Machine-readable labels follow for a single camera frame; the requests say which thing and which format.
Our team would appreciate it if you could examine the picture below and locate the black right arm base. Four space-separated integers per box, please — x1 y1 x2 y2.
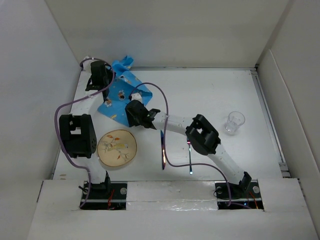
213 180 264 210

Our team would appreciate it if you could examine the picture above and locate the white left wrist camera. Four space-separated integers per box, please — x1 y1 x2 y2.
80 57 96 73

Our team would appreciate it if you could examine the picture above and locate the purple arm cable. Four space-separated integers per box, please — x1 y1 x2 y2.
54 57 116 208
128 82 251 208

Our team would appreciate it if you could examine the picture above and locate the iridescent table knife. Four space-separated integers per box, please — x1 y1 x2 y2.
160 130 167 170

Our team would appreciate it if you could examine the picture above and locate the blue space-print cloth placemat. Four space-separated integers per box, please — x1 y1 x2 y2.
97 55 142 127

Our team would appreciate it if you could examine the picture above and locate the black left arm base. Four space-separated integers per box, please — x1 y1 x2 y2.
79 182 128 211

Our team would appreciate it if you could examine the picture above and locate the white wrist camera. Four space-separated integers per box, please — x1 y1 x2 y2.
129 92 143 103
80 57 96 73

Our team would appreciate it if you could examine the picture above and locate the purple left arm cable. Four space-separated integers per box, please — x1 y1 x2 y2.
54 57 116 208

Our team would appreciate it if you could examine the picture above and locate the round bird-painted plate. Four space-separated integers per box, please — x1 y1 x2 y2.
97 129 138 168

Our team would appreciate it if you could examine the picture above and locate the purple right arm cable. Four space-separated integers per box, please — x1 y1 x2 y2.
128 82 251 208

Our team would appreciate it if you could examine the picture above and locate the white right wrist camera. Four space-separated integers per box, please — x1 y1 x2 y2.
129 92 143 103

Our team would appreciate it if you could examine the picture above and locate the iridescent fork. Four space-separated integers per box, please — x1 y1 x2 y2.
187 138 193 175

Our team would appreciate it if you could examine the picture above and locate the clear plastic cup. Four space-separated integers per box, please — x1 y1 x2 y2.
224 111 246 134

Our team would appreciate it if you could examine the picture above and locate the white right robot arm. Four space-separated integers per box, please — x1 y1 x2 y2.
125 100 252 197

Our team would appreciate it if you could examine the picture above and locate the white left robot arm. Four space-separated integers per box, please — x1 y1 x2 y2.
55 57 115 199

